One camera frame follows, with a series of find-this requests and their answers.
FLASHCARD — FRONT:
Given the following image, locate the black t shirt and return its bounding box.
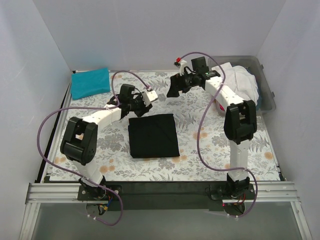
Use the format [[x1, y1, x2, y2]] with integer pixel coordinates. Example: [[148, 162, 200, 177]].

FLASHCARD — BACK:
[[128, 113, 180, 159]]

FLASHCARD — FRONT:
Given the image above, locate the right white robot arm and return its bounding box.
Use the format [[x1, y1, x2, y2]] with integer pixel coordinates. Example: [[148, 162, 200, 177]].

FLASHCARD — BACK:
[[166, 57, 257, 199]]

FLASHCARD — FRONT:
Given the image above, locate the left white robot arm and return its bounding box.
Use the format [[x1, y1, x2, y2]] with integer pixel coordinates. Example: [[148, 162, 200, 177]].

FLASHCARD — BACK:
[[60, 84, 158, 200]]

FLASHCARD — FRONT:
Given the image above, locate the floral patterned table mat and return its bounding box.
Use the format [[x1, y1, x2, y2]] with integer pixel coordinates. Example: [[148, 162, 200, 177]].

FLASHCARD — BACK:
[[49, 70, 280, 182]]

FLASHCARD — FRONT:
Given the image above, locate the folded teal t shirt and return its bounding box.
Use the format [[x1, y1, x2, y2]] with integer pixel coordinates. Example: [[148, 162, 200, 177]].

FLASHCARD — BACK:
[[70, 67, 111, 100]]

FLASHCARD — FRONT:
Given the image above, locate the white t shirt in bin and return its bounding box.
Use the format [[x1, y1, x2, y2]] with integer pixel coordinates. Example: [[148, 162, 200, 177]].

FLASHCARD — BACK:
[[220, 62, 259, 106]]

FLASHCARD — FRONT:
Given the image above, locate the clear plastic bin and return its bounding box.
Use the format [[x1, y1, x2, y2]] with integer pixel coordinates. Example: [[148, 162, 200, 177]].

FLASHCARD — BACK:
[[207, 54, 277, 117]]

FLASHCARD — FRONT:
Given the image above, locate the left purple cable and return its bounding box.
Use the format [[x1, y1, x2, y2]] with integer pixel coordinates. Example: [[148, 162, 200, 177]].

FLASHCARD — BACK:
[[36, 70, 152, 227]]

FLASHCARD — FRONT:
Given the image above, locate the purple cable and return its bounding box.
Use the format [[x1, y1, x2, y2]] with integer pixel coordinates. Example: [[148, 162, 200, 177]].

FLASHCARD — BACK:
[[36, 70, 152, 227], [173, 51, 258, 220]]

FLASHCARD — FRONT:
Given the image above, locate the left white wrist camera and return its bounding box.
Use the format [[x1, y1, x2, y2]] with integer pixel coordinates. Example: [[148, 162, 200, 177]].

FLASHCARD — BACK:
[[141, 86, 158, 107]]

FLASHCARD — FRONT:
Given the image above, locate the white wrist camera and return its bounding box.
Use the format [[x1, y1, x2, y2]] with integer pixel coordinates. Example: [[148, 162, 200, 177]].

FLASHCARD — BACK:
[[141, 86, 158, 107], [174, 57, 188, 76]]

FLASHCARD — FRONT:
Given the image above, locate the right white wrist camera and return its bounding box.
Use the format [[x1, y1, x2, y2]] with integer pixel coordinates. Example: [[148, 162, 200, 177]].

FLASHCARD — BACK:
[[174, 57, 188, 76]]

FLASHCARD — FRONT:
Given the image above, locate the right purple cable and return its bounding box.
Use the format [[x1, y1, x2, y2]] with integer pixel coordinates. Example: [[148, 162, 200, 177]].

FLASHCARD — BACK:
[[173, 51, 258, 220]]

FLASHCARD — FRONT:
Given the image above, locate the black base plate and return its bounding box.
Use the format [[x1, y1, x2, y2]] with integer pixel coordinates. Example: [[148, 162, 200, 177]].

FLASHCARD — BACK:
[[76, 180, 257, 213]]

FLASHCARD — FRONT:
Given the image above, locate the aluminium frame rail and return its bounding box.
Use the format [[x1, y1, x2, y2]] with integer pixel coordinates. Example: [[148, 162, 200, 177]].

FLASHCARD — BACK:
[[19, 181, 312, 240]]

